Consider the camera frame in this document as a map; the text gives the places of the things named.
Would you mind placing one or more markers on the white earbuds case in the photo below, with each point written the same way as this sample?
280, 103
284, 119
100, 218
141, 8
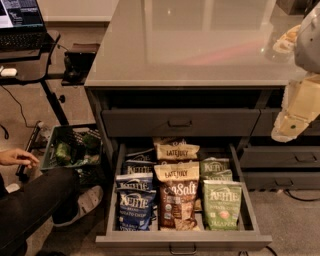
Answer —
8, 72

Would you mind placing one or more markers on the front blue Kettle bag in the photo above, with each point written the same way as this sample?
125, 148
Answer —
135, 209

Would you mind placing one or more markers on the person's leg black trousers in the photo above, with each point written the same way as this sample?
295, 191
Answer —
53, 194

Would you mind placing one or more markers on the person's hand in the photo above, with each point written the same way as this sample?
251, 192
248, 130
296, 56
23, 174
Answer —
18, 157

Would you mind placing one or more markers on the black side desk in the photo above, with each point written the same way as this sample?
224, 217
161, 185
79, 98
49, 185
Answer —
37, 71

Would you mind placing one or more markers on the front green Kettle bag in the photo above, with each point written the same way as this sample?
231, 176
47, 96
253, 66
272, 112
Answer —
221, 203

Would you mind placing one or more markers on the black device on desk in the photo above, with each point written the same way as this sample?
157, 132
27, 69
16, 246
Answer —
78, 61

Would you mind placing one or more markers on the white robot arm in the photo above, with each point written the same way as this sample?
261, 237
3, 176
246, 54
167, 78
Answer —
304, 41

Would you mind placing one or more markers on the green kettle bag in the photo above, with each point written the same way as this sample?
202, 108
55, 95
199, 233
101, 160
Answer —
224, 175
213, 164
221, 203

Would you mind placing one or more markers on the open laptop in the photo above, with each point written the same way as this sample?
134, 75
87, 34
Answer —
21, 25

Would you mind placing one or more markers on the rear brown chip bag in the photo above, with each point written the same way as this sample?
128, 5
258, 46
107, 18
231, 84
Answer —
168, 141

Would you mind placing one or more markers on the green plastic crate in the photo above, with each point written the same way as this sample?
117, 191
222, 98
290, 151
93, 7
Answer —
73, 146

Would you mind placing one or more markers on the brown late july bag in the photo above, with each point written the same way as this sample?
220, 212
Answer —
177, 152
178, 188

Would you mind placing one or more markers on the rear green Kettle bag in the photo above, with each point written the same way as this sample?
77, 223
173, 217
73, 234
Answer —
213, 164

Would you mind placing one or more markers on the blue kettle bag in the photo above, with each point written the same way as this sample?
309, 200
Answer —
145, 155
132, 167
135, 209
139, 181

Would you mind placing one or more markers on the open grey middle drawer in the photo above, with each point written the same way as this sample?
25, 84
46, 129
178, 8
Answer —
247, 236

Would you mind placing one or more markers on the grey sneaker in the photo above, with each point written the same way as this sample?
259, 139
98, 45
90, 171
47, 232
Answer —
87, 202

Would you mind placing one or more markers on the rear blue Kettle bag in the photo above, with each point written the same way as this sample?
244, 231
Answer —
145, 155

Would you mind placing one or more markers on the grey cabinet with counter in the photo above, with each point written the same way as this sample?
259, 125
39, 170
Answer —
174, 54

